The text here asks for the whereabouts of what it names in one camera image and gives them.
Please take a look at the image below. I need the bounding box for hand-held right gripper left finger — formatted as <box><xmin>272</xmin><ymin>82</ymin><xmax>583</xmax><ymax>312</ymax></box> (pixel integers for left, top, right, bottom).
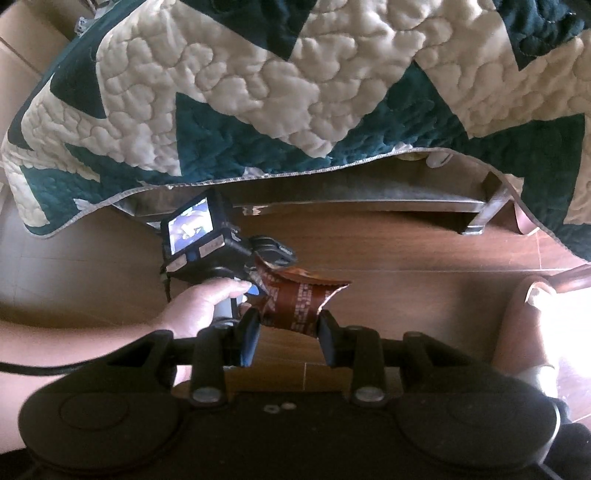
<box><xmin>107</xmin><ymin>308</ymin><xmax>262</xmax><ymax>409</ymax></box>

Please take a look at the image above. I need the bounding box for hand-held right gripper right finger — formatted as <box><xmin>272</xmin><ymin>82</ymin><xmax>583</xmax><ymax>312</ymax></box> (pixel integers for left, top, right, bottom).
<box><xmin>318</xmin><ymin>310</ymin><xmax>467</xmax><ymax>408</ymax></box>

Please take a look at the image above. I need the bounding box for brown snack wrapper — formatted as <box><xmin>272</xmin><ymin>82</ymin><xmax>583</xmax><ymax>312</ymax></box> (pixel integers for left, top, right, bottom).
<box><xmin>249</xmin><ymin>258</ymin><xmax>354</xmax><ymax>337</ymax></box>

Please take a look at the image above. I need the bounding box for person's left forearm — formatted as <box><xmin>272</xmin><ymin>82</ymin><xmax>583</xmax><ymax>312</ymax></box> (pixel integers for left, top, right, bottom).
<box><xmin>0</xmin><ymin>318</ymin><xmax>174</xmax><ymax>455</ymax></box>

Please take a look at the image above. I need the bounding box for person's left hand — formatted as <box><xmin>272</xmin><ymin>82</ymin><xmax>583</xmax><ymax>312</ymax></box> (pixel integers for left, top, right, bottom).
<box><xmin>159</xmin><ymin>278</ymin><xmax>254</xmax><ymax>342</ymax></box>

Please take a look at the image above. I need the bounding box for teal white zigzag quilt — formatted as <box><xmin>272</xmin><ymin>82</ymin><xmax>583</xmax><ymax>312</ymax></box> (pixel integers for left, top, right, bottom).
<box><xmin>0</xmin><ymin>0</ymin><xmax>591</xmax><ymax>264</ymax></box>

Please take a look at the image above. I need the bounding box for wooden chair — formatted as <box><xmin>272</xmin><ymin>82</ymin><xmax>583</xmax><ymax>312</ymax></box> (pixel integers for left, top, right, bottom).
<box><xmin>502</xmin><ymin>264</ymin><xmax>591</xmax><ymax>402</ymax></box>

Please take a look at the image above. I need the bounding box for black cable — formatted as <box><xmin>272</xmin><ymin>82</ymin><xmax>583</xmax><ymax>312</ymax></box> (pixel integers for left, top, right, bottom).
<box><xmin>0</xmin><ymin>360</ymin><xmax>100</xmax><ymax>377</ymax></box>

